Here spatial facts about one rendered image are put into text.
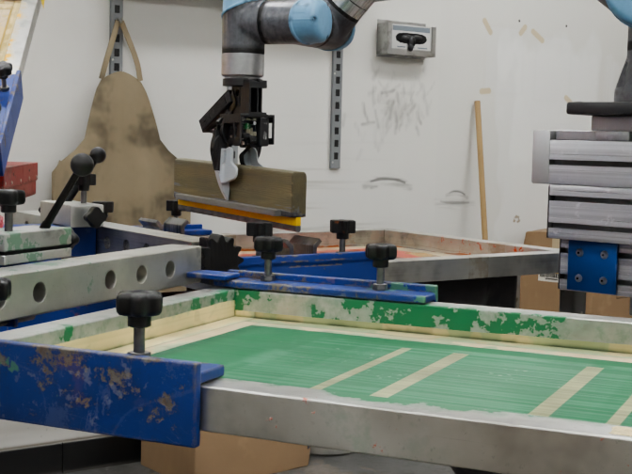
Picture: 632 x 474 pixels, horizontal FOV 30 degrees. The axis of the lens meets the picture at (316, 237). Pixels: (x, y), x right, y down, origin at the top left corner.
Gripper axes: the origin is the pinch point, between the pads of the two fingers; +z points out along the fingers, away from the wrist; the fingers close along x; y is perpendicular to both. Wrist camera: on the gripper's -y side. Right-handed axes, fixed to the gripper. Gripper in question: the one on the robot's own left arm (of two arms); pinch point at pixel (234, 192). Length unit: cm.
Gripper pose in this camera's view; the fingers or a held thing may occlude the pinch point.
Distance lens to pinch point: 211.3
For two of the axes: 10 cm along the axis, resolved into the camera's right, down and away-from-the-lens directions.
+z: -0.2, 10.0, 0.8
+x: 8.1, -0.3, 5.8
